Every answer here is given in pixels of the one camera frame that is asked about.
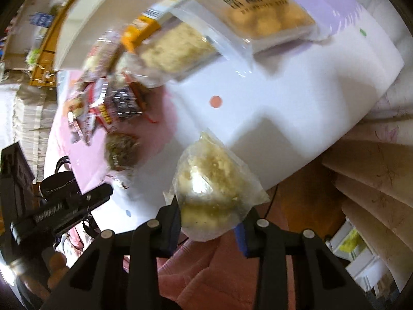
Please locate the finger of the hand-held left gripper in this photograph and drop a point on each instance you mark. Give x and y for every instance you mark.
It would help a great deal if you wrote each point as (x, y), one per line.
(96, 193)

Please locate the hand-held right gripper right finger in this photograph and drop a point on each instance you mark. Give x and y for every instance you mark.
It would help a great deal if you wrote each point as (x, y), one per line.
(242, 242)

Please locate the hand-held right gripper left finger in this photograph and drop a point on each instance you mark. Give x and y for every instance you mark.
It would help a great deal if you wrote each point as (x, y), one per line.
(174, 226)

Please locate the clear bag of yellow pastry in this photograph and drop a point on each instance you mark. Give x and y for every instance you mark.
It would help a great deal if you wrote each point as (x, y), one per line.
(209, 187)

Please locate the person's left hand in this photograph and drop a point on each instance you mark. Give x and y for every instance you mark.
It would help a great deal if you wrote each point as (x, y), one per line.
(56, 266)

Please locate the black handbag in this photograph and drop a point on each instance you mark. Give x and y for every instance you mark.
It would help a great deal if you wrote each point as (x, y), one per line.
(59, 180)

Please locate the pink cloth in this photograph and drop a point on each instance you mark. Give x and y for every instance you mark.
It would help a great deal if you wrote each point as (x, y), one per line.
(206, 274)

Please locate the dark round pastry clear wrapper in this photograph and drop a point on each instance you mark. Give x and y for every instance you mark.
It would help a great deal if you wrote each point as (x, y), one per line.
(124, 150)

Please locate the cream pleated piano cover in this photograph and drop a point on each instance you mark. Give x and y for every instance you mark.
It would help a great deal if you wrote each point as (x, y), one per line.
(29, 119)

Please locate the white cardboard box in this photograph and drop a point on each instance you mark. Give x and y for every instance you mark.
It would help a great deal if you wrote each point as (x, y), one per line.
(358, 252)

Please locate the cartoon printed blanket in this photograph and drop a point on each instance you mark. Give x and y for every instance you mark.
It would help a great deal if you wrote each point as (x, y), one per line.
(290, 103)

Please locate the cream floral curtain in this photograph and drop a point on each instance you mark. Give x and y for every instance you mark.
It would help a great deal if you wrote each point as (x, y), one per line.
(380, 174)

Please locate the orange label crumb cake pack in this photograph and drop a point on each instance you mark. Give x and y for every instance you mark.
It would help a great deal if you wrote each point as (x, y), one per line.
(174, 48)

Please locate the large pack of yellow pastries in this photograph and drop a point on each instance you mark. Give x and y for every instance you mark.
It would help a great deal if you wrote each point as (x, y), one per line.
(264, 13)

